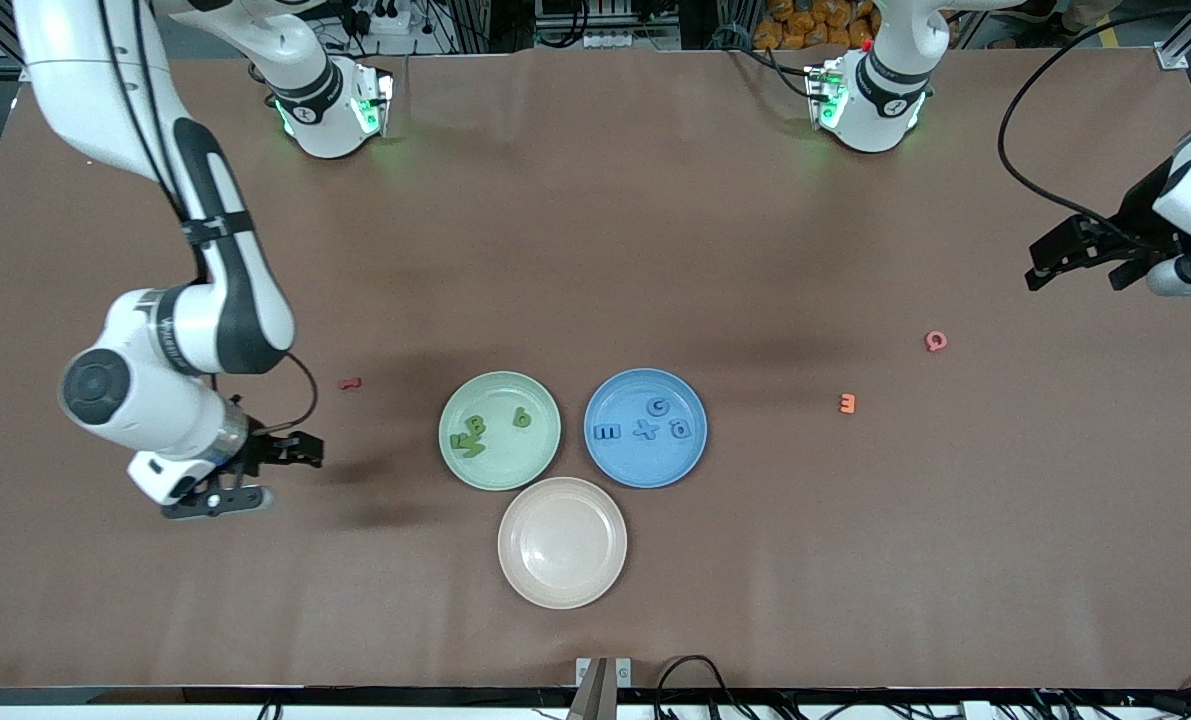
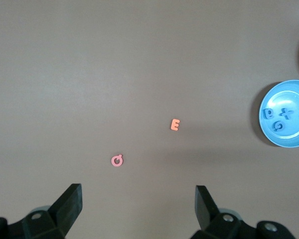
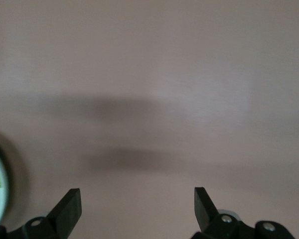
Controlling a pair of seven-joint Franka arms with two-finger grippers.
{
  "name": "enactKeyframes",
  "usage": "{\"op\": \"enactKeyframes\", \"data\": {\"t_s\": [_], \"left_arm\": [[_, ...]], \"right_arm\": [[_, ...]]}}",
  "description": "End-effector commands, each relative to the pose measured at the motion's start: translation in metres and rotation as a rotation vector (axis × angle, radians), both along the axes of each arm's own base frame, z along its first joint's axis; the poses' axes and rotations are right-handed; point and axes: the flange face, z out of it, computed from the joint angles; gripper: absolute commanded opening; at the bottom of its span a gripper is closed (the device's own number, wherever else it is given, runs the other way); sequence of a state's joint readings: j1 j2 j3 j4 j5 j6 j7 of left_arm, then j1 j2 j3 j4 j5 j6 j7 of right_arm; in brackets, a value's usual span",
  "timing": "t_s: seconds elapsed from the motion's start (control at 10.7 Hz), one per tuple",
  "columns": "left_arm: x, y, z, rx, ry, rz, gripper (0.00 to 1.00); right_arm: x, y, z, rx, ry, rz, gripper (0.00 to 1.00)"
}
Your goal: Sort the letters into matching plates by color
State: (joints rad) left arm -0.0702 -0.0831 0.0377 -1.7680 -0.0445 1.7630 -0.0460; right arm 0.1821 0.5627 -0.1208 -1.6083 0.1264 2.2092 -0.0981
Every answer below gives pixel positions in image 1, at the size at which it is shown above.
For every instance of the green letter B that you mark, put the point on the green letter B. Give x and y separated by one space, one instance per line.
475 427

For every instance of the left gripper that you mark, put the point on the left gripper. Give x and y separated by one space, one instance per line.
1137 221

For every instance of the blue letter E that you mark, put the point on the blue letter E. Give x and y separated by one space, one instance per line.
606 432

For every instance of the brown table mat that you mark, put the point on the brown table mat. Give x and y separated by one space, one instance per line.
595 250

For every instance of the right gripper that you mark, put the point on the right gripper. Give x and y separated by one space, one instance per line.
258 451

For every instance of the green letter P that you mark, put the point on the green letter P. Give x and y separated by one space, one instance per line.
522 418

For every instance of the blue letter Q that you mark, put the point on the blue letter Q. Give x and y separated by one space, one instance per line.
676 434

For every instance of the blue letter G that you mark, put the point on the blue letter G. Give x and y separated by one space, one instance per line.
654 406

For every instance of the orange letter E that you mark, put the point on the orange letter E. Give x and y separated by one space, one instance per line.
848 403

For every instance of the bag of orange items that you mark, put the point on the bag of orange items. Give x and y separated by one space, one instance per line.
805 20

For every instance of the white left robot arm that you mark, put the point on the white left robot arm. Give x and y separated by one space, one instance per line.
870 125

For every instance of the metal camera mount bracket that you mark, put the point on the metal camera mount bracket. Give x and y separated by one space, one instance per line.
603 690

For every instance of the light green plate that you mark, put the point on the light green plate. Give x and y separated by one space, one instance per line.
515 465

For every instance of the blue letter X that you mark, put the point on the blue letter X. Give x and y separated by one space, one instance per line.
645 431

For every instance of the long white power strip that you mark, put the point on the long white power strip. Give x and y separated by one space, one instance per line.
630 40

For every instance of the blue plate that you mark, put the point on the blue plate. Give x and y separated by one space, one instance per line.
620 460

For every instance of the beige plate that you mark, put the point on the beige plate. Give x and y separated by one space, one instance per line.
562 543

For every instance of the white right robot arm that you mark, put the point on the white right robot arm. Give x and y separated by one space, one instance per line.
155 390

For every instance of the aluminium frame profile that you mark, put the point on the aluminium frame profile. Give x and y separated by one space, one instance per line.
0 30
1185 40

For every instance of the pink letter Q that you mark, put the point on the pink letter Q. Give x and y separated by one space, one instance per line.
928 342

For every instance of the white power strip with plugs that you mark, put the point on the white power strip with plugs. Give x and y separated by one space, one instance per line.
380 15

